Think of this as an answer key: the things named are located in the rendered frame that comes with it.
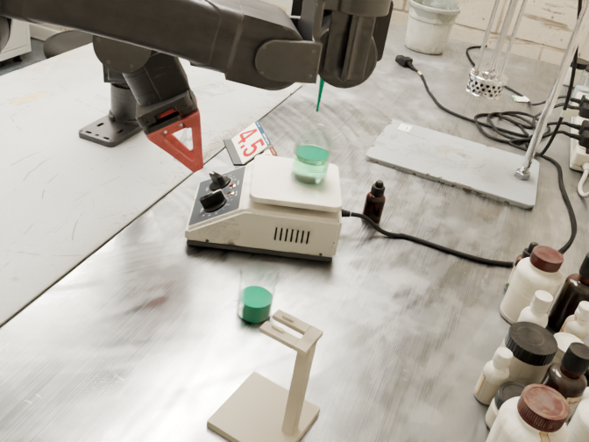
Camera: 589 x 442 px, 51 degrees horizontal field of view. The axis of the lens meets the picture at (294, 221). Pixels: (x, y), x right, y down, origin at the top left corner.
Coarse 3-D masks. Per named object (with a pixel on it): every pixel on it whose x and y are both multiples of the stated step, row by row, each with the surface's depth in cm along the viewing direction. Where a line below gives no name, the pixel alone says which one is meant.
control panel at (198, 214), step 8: (240, 168) 89; (232, 176) 88; (240, 176) 87; (200, 184) 90; (208, 184) 89; (240, 184) 85; (200, 192) 88; (208, 192) 87; (224, 192) 85; (232, 192) 83; (240, 192) 83; (232, 200) 82; (200, 208) 84; (224, 208) 81; (232, 208) 80; (192, 216) 83; (200, 216) 82; (208, 216) 81; (216, 216) 80; (192, 224) 81
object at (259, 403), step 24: (288, 336) 53; (312, 336) 53; (312, 360) 54; (264, 384) 63; (240, 408) 60; (264, 408) 61; (288, 408) 57; (312, 408) 61; (240, 432) 58; (264, 432) 58; (288, 432) 58
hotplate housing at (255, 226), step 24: (240, 216) 79; (264, 216) 79; (288, 216) 80; (312, 216) 80; (336, 216) 80; (192, 240) 82; (216, 240) 81; (240, 240) 81; (264, 240) 81; (288, 240) 81; (312, 240) 81; (336, 240) 82
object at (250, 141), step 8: (248, 128) 109; (256, 128) 107; (240, 136) 108; (248, 136) 107; (256, 136) 106; (240, 144) 107; (248, 144) 105; (256, 144) 104; (264, 144) 103; (248, 152) 104; (256, 152) 103
